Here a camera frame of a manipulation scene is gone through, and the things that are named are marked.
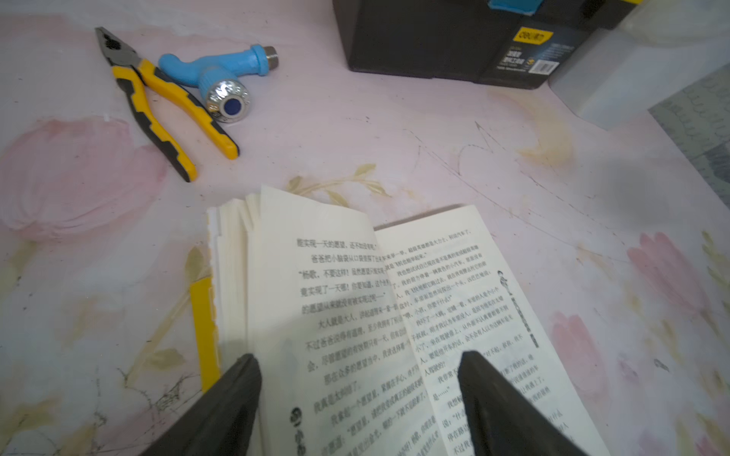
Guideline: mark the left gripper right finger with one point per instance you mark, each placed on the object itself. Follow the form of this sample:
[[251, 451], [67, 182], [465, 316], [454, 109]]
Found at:
[[500, 419]]

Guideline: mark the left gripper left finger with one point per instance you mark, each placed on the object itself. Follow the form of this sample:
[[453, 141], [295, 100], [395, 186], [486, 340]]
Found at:
[[222, 421]]

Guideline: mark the yellow children's book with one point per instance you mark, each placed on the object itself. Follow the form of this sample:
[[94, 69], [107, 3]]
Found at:
[[359, 331]]

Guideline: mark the blue plastic tool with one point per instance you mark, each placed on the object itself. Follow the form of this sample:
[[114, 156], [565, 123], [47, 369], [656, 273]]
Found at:
[[217, 78]]

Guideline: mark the yellow black toolbox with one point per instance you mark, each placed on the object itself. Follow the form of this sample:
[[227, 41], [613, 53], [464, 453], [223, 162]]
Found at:
[[515, 44]]

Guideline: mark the white bin with plastic liner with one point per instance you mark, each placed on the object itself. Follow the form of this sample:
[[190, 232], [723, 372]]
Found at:
[[657, 50]]

